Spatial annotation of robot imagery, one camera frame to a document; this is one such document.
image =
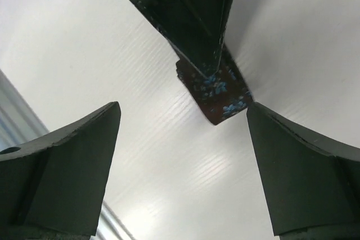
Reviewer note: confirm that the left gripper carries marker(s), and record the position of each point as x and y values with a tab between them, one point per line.
194	28

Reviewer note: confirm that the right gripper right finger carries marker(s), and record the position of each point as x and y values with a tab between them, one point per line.
310	181

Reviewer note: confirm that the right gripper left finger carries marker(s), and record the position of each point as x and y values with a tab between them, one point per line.
54	185

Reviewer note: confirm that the brown floral tie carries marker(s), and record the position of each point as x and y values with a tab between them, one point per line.
219	96

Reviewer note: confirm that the aluminium mounting rail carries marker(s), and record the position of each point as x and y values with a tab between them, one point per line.
21	125

